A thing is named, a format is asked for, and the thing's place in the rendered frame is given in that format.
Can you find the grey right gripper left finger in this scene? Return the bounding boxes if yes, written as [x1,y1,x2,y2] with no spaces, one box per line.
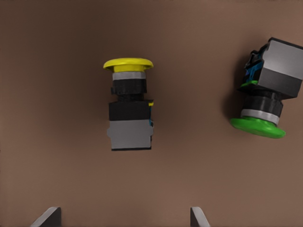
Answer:
[29,207,62,227]

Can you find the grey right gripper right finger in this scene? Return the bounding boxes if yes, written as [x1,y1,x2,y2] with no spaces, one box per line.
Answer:
[190,207,211,227]

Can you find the yellow push-button switch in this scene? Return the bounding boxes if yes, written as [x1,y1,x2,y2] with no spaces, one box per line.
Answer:
[103,57,155,151]

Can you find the green push-button switch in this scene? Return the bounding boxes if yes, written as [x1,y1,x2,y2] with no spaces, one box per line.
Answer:
[229,37,303,139]

